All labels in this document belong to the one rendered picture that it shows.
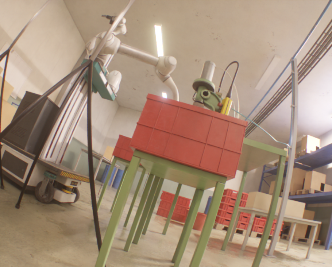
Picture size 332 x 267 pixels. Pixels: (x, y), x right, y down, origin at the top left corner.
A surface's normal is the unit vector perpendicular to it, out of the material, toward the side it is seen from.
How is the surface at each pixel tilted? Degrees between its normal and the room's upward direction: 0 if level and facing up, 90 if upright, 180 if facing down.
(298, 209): 90
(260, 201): 90
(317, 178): 90
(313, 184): 90
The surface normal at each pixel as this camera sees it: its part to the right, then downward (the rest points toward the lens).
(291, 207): -0.07, -0.32
